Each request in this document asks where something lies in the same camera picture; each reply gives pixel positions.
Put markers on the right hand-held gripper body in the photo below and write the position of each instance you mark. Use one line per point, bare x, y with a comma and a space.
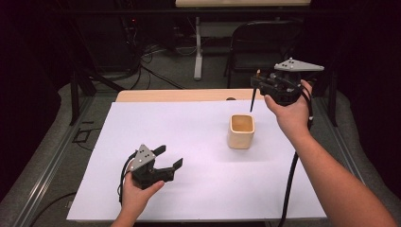
288, 86

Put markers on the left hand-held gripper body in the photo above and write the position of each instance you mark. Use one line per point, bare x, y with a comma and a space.
143, 157

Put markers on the black pencil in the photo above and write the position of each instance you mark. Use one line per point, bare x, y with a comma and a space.
253, 101

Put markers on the beige square cup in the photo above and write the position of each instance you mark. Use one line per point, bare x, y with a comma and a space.
241, 135

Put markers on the person's right hand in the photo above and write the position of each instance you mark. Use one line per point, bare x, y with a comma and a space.
291, 118

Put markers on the person's left hand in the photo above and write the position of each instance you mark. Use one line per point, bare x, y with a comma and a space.
135, 197

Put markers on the white board sheet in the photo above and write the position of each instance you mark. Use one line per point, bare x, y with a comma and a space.
195, 164

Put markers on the black folding chair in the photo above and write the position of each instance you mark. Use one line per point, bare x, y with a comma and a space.
252, 47

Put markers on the black metal stand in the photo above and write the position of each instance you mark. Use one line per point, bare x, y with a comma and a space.
332, 107
74, 101

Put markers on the light wooden table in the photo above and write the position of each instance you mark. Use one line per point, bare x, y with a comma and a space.
176, 95

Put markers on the white desk leg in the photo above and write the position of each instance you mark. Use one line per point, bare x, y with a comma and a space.
198, 56

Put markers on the light desk top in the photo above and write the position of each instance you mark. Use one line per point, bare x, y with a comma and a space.
242, 3

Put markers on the metal floor rail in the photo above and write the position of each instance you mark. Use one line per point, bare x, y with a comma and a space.
47, 170
350, 157

